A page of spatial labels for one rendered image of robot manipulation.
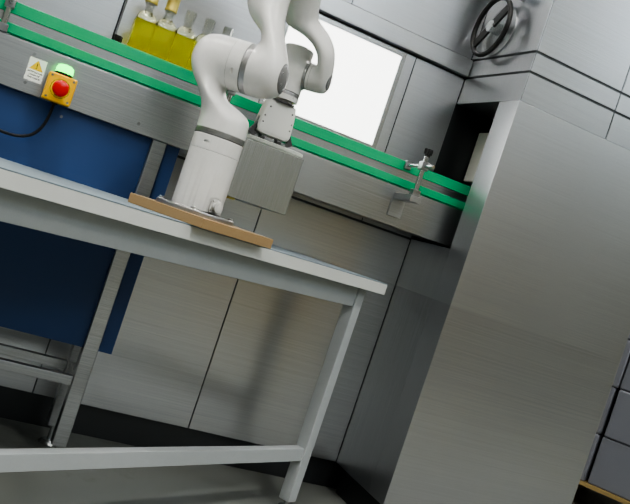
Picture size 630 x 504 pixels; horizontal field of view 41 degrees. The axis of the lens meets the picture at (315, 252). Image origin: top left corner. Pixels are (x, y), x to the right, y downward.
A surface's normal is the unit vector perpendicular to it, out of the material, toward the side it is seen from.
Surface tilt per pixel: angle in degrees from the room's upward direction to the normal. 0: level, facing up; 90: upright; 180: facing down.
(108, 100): 90
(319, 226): 90
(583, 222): 90
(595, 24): 90
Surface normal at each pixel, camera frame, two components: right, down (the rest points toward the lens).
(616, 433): -0.50, -0.16
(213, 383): 0.36, 0.13
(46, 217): 0.77, 0.26
